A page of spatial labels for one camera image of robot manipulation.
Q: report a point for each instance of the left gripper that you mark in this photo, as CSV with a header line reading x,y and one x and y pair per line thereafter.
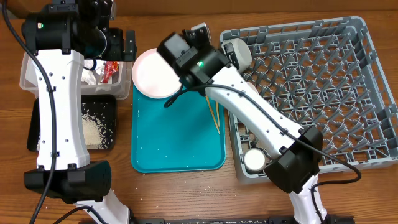
x,y
117,52

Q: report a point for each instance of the large pink plate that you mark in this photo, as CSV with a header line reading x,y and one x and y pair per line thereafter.
x,y
153,76

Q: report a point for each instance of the grey bowl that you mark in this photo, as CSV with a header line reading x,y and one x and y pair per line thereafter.
x,y
238,53

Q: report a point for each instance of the wooden chopstick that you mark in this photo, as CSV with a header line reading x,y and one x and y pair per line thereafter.
x,y
217,113
212,114

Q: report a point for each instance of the white cup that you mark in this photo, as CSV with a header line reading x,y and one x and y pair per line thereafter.
x,y
254,160

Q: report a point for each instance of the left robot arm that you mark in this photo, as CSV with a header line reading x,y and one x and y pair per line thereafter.
x,y
59,38

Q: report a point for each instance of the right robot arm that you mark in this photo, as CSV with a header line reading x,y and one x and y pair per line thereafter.
x,y
294,151

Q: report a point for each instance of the grey dishwasher rack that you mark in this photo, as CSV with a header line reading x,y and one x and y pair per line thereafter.
x,y
327,74

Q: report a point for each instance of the red snack wrapper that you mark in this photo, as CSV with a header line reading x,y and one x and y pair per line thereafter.
x,y
108,69

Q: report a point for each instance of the clear plastic bin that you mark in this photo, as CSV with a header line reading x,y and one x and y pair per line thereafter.
x,y
119,85

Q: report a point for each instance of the crumpled white tissue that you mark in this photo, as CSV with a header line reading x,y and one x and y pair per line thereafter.
x,y
91,74

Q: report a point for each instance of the black tray bin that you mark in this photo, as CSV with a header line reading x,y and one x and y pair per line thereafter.
x,y
103,103

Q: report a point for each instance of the rice pile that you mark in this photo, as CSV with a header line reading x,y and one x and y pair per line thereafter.
x,y
98,130

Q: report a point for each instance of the teal plastic tray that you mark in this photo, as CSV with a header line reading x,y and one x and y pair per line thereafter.
x,y
180,138

